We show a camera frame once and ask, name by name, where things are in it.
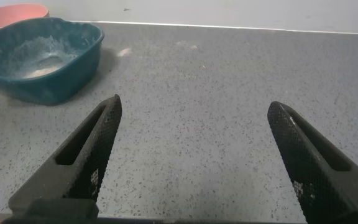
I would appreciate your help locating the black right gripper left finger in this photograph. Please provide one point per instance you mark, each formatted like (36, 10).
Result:
(73, 174)

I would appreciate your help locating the pink bowl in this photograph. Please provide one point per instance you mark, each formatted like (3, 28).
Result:
(8, 14)

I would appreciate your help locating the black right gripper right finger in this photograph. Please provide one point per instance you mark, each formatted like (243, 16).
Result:
(322, 174)

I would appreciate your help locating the blue transparent mixing bowl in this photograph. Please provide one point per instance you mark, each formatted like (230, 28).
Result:
(73, 77)

